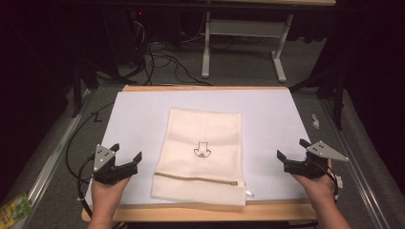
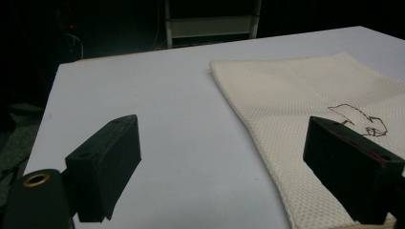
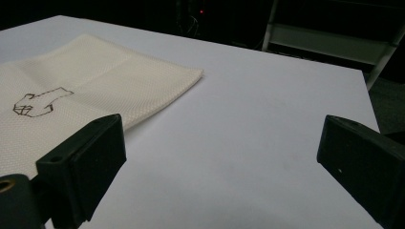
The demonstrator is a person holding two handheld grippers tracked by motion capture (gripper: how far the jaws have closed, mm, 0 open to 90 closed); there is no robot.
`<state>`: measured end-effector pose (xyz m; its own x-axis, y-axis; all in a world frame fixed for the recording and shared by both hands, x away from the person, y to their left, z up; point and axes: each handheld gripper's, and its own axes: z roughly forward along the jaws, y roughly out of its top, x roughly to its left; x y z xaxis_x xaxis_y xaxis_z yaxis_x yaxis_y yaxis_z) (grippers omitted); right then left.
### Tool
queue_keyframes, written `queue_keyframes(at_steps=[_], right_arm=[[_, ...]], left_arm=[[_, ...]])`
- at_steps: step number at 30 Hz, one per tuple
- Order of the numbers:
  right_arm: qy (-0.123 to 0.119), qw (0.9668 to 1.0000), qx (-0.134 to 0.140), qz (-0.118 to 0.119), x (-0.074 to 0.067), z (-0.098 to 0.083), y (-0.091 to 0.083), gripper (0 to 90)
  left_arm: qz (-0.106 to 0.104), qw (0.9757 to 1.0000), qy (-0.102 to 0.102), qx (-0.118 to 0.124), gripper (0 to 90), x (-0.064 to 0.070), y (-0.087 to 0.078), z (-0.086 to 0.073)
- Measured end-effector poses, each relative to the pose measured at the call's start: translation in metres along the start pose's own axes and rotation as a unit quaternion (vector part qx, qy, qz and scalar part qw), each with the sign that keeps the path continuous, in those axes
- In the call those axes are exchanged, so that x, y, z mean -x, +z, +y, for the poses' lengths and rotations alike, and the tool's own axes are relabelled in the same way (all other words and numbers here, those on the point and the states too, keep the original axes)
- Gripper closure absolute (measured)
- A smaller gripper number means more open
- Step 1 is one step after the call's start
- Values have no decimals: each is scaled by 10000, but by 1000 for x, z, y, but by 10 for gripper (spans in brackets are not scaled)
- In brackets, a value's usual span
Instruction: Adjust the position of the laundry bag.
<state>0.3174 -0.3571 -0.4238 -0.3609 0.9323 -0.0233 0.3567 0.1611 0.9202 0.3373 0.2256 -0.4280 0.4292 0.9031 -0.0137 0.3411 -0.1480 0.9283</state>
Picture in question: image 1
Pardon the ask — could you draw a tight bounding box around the white-framed desk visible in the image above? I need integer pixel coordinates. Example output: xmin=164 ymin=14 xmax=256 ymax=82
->
xmin=201 ymin=0 xmax=337 ymax=84

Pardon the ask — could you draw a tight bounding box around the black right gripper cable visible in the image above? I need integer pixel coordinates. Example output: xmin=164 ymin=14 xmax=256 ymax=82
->
xmin=313 ymin=158 xmax=340 ymax=202

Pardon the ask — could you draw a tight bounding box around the person's left hand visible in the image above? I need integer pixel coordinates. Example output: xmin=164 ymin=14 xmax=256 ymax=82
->
xmin=90 ymin=177 xmax=132 ymax=220

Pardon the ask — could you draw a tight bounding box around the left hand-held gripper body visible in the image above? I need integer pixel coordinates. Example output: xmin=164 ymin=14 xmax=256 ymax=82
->
xmin=93 ymin=144 xmax=139 ymax=186

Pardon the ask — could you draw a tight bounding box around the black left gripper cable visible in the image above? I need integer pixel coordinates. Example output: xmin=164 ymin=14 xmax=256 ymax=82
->
xmin=65 ymin=101 xmax=117 ymax=219

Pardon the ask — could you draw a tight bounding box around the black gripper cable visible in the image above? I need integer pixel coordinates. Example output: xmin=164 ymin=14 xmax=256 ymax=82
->
xmin=65 ymin=101 xmax=117 ymax=219
xmin=313 ymin=158 xmax=340 ymax=202

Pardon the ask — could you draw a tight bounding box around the metal floor rail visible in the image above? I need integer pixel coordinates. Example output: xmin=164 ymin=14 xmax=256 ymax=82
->
xmin=319 ymin=97 xmax=394 ymax=229
xmin=9 ymin=88 xmax=94 ymax=229

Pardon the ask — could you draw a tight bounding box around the black stand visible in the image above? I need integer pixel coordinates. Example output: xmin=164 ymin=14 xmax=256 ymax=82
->
xmin=70 ymin=47 xmax=100 ymax=119
xmin=288 ymin=68 xmax=348 ymax=132

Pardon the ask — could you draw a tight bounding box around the cream mesh laundry bag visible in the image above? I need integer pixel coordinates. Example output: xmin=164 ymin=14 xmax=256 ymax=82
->
xmin=151 ymin=107 xmax=256 ymax=207

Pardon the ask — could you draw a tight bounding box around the dark equipment with red light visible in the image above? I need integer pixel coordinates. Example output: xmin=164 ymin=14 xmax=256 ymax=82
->
xmin=127 ymin=9 xmax=151 ymax=69

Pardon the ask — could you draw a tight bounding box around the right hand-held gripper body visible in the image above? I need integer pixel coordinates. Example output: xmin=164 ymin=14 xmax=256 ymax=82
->
xmin=284 ymin=140 xmax=350 ymax=179

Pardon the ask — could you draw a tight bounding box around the white table mat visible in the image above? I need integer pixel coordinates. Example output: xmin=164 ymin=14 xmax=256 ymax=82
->
xmin=84 ymin=89 xmax=311 ymax=206

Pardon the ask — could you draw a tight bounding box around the green printed packet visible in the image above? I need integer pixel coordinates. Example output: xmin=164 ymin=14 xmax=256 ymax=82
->
xmin=0 ymin=192 xmax=34 ymax=229

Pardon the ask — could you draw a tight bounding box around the black floor cable bundle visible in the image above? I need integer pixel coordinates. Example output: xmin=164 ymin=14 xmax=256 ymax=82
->
xmin=128 ymin=18 xmax=213 ymax=87

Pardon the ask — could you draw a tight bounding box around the person's right hand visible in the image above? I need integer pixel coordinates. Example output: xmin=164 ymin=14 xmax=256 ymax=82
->
xmin=291 ymin=159 xmax=337 ymax=208

